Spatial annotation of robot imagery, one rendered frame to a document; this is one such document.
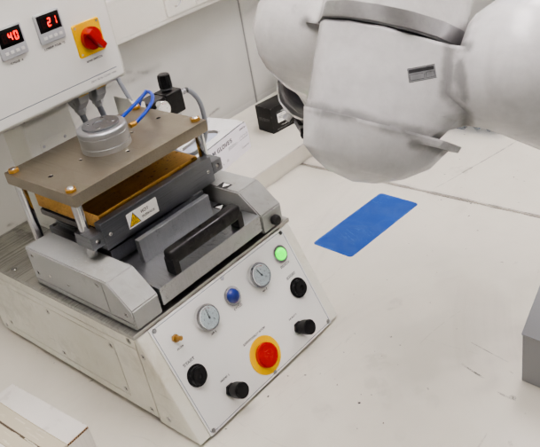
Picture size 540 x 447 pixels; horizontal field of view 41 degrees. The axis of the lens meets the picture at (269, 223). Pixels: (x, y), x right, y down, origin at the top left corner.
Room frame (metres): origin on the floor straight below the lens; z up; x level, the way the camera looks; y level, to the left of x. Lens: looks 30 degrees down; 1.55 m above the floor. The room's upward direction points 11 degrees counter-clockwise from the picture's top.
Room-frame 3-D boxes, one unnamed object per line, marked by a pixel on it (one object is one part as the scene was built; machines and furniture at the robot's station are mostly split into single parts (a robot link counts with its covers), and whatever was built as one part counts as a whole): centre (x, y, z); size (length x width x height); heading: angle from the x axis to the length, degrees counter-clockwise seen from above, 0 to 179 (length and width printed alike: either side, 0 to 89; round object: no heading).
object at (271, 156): (1.77, -0.06, 0.77); 0.84 x 0.30 x 0.04; 134
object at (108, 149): (1.11, 0.24, 1.08); 0.31 x 0.24 x 0.13; 134
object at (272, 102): (1.76, -0.07, 0.83); 0.09 x 0.06 x 0.07; 127
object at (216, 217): (0.94, 0.10, 0.99); 0.15 x 0.02 x 0.04; 134
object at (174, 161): (1.08, 0.22, 1.07); 0.22 x 0.17 x 0.10; 134
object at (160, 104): (1.32, 0.16, 1.05); 0.15 x 0.05 x 0.15; 134
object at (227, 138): (1.60, 0.12, 0.83); 0.23 x 0.12 x 0.07; 144
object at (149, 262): (1.04, 0.19, 0.97); 0.30 x 0.22 x 0.08; 44
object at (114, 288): (0.93, 0.28, 0.97); 0.25 x 0.05 x 0.07; 44
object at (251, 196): (1.12, 0.08, 0.97); 0.26 x 0.05 x 0.07; 44
